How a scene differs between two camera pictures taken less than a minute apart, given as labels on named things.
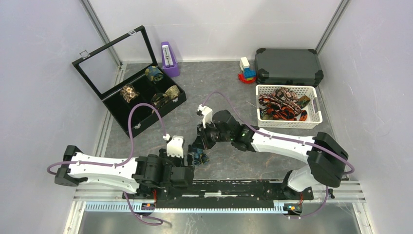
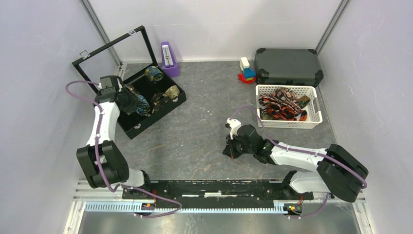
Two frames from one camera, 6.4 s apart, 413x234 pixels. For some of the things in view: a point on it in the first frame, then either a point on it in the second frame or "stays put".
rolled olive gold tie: (172, 91) stays put
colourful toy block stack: (249, 75) stays put
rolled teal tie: (154, 73) stays put
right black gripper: (201, 141) -> (229, 149)
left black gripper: (162, 152) -> (132, 106)
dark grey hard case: (288, 67) stays put
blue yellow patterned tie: (200, 157) -> (143, 107)
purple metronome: (170, 67) stays put
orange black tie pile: (282, 104) stays put
